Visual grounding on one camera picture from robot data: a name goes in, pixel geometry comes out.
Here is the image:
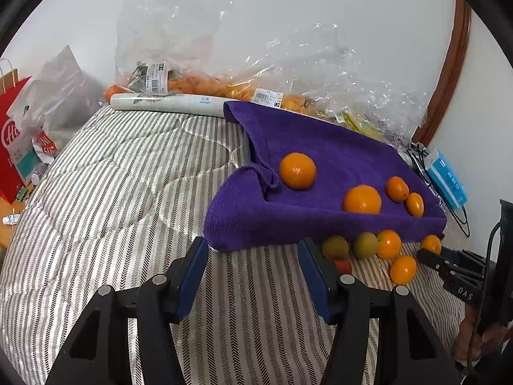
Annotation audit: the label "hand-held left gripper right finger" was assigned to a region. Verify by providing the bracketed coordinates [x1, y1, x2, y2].
[297, 237, 461, 385]

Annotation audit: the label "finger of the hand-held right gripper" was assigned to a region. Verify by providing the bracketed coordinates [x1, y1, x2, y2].
[441, 250, 487, 275]
[416, 249, 455, 277]

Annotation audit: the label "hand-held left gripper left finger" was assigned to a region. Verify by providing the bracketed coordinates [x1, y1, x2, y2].
[46, 236, 210, 385]

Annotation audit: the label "orange mandarin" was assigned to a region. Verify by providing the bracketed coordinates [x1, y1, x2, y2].
[385, 176, 410, 202]
[376, 230, 402, 260]
[405, 192, 425, 218]
[279, 152, 317, 190]
[390, 255, 418, 285]
[420, 235, 442, 255]
[342, 185, 383, 215]

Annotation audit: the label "green mandarin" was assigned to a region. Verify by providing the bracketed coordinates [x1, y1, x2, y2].
[352, 232, 380, 259]
[322, 235, 349, 261]

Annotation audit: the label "purple towel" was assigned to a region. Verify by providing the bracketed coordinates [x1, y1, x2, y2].
[203, 100, 447, 253]

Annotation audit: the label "person's right hand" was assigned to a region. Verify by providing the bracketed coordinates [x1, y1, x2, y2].
[457, 309, 513, 364]

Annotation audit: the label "blue tissue box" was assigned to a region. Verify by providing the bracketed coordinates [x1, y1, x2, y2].
[425, 148, 469, 210]

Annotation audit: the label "striped quilted mattress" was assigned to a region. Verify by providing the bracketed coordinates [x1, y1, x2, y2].
[0, 102, 469, 385]

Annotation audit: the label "clear bag of yellow fruit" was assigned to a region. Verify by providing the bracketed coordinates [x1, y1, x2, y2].
[321, 76, 429, 149]

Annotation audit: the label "white paper roll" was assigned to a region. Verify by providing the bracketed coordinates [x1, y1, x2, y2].
[109, 92, 237, 118]

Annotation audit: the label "wooden side table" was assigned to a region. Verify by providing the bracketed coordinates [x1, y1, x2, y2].
[0, 198, 29, 261]

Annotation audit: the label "clear bag of oranges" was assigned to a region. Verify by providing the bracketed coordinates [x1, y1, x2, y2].
[168, 20, 361, 117]

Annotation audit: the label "clear bag of leafy mandarins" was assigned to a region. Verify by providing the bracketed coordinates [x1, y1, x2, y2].
[102, 0, 237, 105]

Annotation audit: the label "red paper bag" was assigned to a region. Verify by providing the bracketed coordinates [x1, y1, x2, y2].
[0, 75, 43, 205]

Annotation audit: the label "white plastic bag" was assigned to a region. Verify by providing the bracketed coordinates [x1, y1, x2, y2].
[6, 45, 105, 165]

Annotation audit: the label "brown kraft paper bag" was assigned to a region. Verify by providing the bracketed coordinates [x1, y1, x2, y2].
[0, 58, 19, 93]

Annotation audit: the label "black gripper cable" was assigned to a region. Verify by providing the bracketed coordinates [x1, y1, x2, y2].
[471, 220, 503, 354]

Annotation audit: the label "black cables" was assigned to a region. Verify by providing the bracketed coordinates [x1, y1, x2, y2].
[407, 142, 471, 237]

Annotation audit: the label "brown wooden door frame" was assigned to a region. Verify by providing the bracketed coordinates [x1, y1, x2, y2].
[413, 0, 473, 149]

